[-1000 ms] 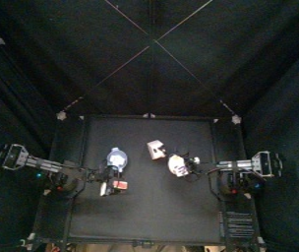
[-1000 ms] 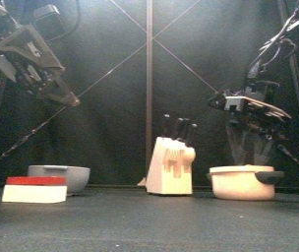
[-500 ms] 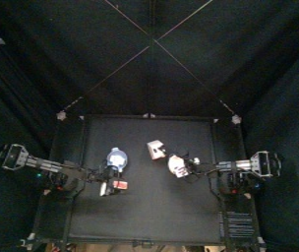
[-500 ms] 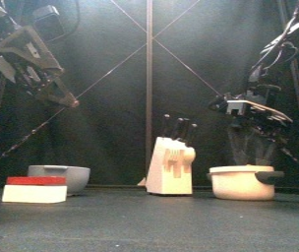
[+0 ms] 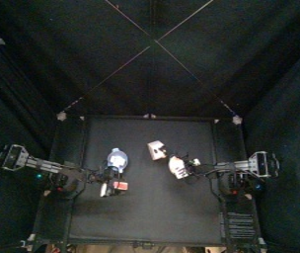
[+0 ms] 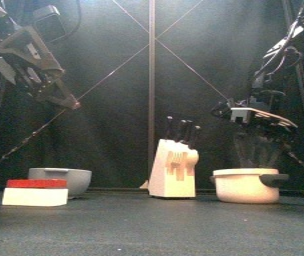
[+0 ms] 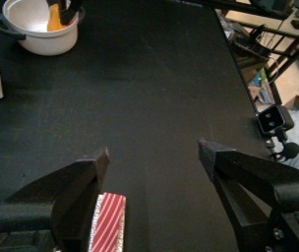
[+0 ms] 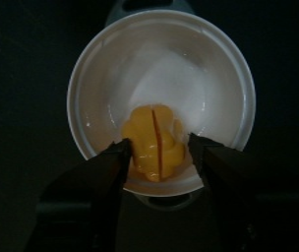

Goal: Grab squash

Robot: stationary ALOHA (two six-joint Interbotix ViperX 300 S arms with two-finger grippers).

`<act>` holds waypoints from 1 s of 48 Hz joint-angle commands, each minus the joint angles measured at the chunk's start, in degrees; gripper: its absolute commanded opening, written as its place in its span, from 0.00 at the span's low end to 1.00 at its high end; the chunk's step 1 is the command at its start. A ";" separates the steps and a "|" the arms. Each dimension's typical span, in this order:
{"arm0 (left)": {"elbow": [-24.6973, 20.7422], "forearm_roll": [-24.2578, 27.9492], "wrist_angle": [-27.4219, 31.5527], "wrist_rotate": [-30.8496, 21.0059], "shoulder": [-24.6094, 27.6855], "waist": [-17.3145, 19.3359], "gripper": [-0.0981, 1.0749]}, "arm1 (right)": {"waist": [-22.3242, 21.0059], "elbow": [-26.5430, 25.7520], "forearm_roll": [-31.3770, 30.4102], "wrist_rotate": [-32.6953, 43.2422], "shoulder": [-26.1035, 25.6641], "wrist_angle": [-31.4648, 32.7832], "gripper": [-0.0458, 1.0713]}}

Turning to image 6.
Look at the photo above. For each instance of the grey bowl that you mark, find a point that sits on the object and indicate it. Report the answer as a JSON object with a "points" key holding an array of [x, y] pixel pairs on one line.
{"points": [[77, 181]]}

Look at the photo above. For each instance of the thin metal frame post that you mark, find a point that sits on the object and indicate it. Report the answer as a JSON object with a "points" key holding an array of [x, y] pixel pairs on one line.
{"points": [[153, 100]]}

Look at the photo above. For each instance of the red topped white block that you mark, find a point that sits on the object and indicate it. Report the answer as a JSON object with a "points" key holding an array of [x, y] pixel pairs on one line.
{"points": [[35, 196]]}

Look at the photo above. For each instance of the white frame foot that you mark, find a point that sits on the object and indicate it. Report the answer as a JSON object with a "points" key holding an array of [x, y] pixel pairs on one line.
{"points": [[145, 185]]}

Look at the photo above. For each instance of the white wooden knife block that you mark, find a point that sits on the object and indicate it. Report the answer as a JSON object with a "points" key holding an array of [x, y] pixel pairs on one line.
{"points": [[173, 173]]}

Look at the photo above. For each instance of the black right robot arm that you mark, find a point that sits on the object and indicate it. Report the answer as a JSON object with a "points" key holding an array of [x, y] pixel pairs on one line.
{"points": [[293, 50]]}

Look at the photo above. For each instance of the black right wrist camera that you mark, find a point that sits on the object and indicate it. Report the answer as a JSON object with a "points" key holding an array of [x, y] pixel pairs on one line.
{"points": [[222, 109]]}

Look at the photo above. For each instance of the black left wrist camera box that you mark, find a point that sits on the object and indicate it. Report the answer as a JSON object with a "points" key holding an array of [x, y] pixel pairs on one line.
{"points": [[50, 23]]}

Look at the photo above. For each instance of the dark side frame post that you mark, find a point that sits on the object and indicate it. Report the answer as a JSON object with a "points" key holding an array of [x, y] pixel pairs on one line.
{"points": [[292, 10]]}

